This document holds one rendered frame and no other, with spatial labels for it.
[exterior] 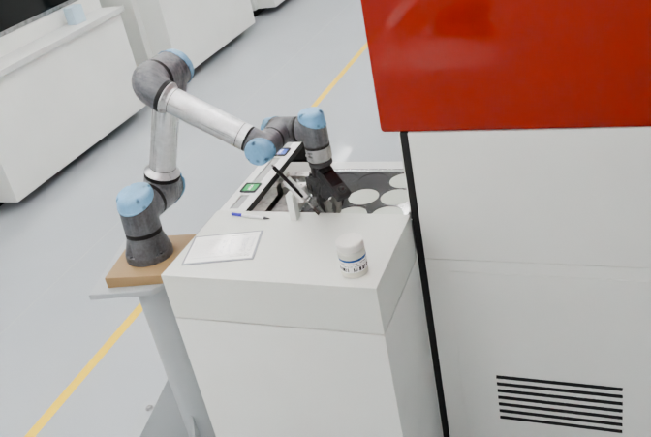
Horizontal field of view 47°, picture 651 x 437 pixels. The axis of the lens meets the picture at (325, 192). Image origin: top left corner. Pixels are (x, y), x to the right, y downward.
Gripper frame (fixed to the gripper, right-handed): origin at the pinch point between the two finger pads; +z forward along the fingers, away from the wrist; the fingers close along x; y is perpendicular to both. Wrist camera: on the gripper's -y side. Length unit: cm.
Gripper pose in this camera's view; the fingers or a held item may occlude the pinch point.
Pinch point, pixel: (335, 219)
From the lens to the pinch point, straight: 224.7
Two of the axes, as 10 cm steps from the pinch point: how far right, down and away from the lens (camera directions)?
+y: -5.4, -3.0, 7.8
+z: 1.8, 8.7, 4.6
